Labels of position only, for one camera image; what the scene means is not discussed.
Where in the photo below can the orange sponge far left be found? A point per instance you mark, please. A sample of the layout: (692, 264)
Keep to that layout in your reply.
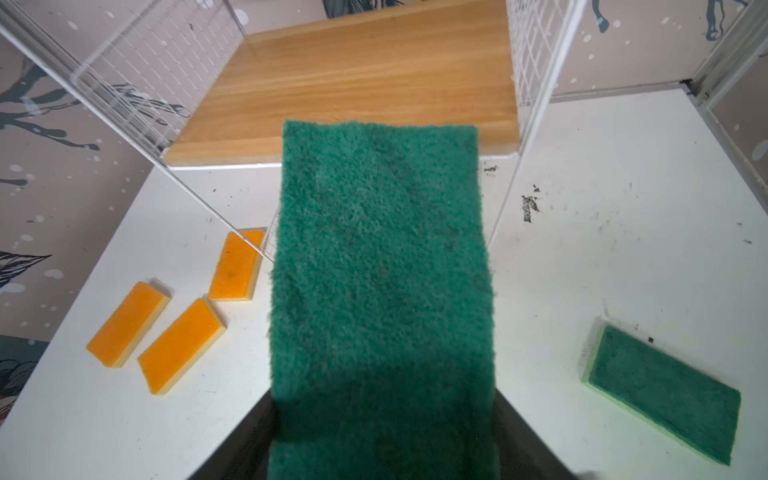
(118, 337)

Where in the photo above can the orange sponge near shelf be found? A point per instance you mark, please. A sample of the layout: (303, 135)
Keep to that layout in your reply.
(238, 267)

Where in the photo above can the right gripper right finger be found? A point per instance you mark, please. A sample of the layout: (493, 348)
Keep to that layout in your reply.
(522, 453)

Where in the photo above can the dark green sponge right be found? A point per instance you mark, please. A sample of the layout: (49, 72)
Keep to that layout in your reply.
(684, 403)

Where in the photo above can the white wire three-tier shelf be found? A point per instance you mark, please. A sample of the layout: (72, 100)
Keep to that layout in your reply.
(187, 86)

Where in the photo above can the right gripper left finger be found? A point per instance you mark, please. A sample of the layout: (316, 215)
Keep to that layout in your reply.
(244, 454)

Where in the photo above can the top wooden shelf board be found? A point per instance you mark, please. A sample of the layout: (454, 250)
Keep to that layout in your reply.
(429, 63)

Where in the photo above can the orange sponge middle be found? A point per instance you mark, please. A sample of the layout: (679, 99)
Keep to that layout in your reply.
(179, 347)

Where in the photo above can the dark green sponge carried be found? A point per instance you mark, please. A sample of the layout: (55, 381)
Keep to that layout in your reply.
(381, 325)

